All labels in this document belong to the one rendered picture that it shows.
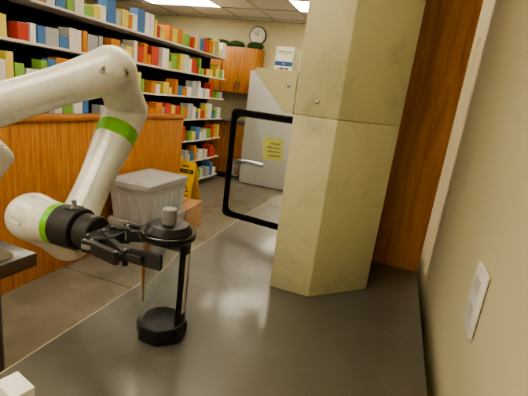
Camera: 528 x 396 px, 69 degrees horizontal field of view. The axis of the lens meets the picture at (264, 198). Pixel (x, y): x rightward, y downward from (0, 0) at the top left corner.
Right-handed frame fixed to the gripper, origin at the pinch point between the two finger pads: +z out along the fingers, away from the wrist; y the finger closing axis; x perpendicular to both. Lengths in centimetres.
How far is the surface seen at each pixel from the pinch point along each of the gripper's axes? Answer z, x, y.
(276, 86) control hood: 8.6, -34.2, 32.4
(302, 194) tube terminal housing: 18.9, -8.6, 32.3
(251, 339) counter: 17.5, 18.8, 7.1
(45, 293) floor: -163, 110, 112
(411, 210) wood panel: 47, -1, 69
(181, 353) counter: 7.1, 18.6, -3.9
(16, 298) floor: -173, 110, 99
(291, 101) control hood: 12.9, -31.0, 32.4
